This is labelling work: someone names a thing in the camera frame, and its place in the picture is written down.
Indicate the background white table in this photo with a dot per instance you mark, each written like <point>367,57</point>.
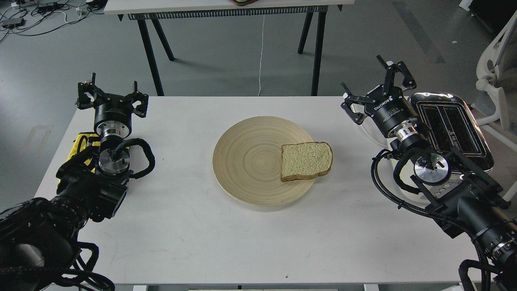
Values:
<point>142,11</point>

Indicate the white office chair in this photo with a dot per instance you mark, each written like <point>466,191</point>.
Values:
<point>496,74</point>

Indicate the round bamboo plate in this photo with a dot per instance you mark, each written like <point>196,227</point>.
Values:
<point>247,161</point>

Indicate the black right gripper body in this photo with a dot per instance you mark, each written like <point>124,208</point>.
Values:
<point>392,114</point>

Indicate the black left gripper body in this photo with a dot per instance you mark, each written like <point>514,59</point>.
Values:
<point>112,116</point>

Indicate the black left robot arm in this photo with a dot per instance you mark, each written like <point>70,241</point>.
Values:
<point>40,242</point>

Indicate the chrome two-slot toaster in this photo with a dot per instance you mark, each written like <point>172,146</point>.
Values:
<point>451,123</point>

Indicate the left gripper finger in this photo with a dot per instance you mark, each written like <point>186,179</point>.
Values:
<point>137,102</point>
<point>89,95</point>

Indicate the slice of bread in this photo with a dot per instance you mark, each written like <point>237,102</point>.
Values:
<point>305,161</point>

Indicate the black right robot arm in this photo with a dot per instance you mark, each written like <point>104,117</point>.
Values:
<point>437,166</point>

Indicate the brown object on background table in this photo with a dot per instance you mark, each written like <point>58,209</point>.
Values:
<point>242,2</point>

